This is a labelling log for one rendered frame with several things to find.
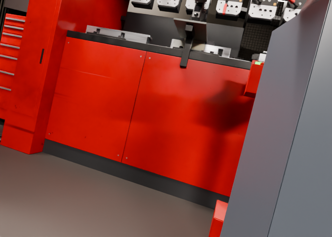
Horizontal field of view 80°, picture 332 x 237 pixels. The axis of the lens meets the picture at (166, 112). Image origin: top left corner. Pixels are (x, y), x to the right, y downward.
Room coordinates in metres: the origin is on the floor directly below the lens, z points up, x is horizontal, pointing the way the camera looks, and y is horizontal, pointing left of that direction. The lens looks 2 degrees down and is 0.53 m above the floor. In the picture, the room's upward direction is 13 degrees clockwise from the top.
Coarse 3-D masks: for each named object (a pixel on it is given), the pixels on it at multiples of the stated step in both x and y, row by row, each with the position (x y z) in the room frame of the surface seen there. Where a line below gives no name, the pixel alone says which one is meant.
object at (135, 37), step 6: (90, 30) 1.49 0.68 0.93; (96, 30) 1.48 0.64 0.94; (102, 30) 1.47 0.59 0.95; (108, 30) 1.46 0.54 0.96; (114, 30) 1.45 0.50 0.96; (114, 36) 1.45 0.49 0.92; (126, 36) 1.43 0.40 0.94; (132, 36) 1.42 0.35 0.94; (138, 36) 1.41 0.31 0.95; (144, 36) 1.40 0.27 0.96; (150, 36) 1.41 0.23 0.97; (144, 42) 1.40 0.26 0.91
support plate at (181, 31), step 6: (174, 18) 1.10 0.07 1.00; (180, 24) 1.15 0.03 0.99; (198, 24) 1.09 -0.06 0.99; (204, 24) 1.07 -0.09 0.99; (180, 30) 1.23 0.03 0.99; (198, 30) 1.17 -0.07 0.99; (204, 30) 1.15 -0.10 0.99; (180, 36) 1.33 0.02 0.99; (186, 36) 1.31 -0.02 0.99; (198, 36) 1.26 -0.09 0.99; (204, 36) 1.24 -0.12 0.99
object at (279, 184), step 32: (320, 0) 0.36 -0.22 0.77; (288, 32) 0.43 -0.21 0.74; (320, 32) 0.34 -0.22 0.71; (288, 64) 0.40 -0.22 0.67; (320, 64) 0.33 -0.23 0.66; (256, 96) 0.50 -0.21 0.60; (288, 96) 0.38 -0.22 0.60; (320, 96) 0.33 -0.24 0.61; (256, 128) 0.46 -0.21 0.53; (288, 128) 0.35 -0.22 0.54; (320, 128) 0.33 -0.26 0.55; (256, 160) 0.43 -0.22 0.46; (288, 160) 0.33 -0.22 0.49; (320, 160) 0.33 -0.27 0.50; (256, 192) 0.40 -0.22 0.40; (288, 192) 0.33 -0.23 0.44; (320, 192) 0.34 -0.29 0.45; (224, 224) 0.50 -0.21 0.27; (256, 224) 0.37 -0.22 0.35; (288, 224) 0.33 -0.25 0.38; (320, 224) 0.34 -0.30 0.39
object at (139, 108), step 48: (96, 48) 1.34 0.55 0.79; (96, 96) 1.32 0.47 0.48; (144, 96) 1.25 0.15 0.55; (192, 96) 1.19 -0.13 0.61; (240, 96) 1.14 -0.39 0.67; (48, 144) 1.38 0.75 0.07; (96, 144) 1.31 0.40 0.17; (144, 144) 1.24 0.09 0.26; (192, 144) 1.18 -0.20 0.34; (240, 144) 1.12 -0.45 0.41; (192, 192) 1.17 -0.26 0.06
